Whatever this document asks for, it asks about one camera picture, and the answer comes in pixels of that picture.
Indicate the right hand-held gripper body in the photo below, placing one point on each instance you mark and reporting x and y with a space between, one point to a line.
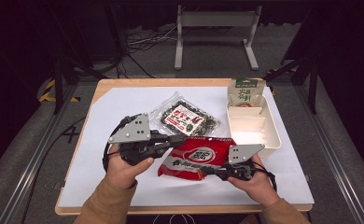
242 154

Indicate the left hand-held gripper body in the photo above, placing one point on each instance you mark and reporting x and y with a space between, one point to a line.
133 130

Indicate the red seasoning packet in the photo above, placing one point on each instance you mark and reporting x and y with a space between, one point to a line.
195 155

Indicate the white divided plastic container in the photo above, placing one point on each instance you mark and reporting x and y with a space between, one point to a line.
254 127

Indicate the beige green-topped seasoning packet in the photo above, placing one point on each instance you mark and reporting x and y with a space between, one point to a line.
244 93

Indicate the person's right hand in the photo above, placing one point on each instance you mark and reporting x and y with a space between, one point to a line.
259 186

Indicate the person's left hand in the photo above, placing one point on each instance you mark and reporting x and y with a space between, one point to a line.
124 171

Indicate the clear bag of dried seaweed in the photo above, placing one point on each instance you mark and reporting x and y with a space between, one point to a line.
186 119

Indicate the white table mat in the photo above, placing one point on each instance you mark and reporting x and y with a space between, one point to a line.
202 193

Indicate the wooden table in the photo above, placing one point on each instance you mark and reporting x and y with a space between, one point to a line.
170 82

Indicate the black metal stand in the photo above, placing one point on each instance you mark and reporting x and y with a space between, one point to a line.
58 84
312 87

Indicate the white metal stand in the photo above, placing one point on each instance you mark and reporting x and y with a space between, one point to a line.
217 18

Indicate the aluminium rail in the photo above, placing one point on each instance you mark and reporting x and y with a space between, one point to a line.
34 161
332 161

